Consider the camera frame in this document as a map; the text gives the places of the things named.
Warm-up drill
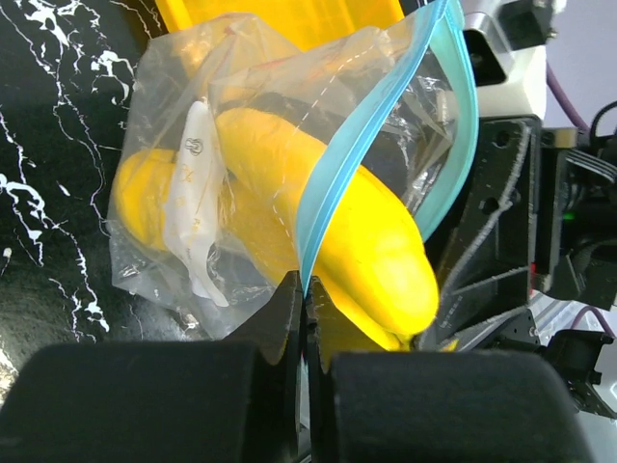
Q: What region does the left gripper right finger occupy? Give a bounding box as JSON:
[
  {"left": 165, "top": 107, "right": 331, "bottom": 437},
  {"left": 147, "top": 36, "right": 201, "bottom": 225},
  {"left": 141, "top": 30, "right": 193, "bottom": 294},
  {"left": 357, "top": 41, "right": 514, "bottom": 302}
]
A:
[{"left": 307, "top": 279, "right": 588, "bottom": 462}]

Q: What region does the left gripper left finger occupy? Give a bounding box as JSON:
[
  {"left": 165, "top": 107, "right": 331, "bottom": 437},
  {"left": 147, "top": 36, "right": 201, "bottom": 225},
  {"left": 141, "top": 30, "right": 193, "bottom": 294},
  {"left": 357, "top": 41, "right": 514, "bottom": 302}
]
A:
[{"left": 1, "top": 272, "right": 302, "bottom": 462}]

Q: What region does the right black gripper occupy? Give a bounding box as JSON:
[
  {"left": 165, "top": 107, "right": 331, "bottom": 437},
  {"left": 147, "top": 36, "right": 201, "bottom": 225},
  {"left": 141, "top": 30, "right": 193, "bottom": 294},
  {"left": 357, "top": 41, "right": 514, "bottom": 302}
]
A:
[{"left": 414, "top": 101, "right": 616, "bottom": 350}]

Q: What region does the yellow banana bunch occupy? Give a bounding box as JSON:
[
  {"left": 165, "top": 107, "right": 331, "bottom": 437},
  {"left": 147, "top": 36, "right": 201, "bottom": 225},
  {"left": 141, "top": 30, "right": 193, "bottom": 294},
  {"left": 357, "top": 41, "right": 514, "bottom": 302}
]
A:
[{"left": 215, "top": 108, "right": 440, "bottom": 350}]

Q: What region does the yellow lemon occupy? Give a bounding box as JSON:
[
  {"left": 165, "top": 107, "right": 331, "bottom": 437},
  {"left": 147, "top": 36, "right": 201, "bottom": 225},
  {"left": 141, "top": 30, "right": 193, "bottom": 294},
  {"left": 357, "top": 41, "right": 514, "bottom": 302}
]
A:
[{"left": 113, "top": 149, "right": 175, "bottom": 251}]

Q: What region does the clear bag teal zipper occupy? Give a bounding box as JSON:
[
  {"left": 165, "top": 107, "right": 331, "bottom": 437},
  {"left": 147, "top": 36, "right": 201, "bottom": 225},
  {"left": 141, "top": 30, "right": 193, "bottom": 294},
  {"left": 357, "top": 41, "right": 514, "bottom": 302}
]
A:
[{"left": 107, "top": 1, "right": 479, "bottom": 350}]

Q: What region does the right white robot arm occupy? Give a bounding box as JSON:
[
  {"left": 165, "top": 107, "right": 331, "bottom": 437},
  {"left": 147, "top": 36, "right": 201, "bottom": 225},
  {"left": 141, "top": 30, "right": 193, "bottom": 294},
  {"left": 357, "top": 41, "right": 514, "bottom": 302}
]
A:
[{"left": 413, "top": 115, "right": 616, "bottom": 418}]

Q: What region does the yellow plastic fruit tray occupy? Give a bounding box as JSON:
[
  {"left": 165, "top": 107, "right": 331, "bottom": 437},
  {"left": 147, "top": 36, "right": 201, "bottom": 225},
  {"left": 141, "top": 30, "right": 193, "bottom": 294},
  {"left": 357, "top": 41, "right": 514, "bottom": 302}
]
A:
[{"left": 155, "top": 0, "right": 404, "bottom": 51}]

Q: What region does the black marble table mat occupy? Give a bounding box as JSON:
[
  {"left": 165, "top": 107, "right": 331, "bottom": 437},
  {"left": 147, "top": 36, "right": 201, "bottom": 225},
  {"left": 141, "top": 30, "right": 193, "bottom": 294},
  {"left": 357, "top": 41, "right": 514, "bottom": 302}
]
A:
[{"left": 0, "top": 0, "right": 160, "bottom": 387}]

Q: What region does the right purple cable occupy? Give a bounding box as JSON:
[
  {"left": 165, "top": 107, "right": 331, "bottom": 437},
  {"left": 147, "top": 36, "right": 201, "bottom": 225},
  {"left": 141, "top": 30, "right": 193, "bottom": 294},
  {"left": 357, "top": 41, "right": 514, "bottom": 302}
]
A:
[{"left": 544, "top": 62, "right": 617, "bottom": 334}]

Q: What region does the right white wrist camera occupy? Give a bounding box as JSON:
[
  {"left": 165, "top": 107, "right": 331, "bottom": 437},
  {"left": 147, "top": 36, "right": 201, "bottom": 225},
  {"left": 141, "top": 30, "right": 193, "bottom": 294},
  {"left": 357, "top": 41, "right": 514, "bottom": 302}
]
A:
[{"left": 460, "top": 0, "right": 566, "bottom": 119}]

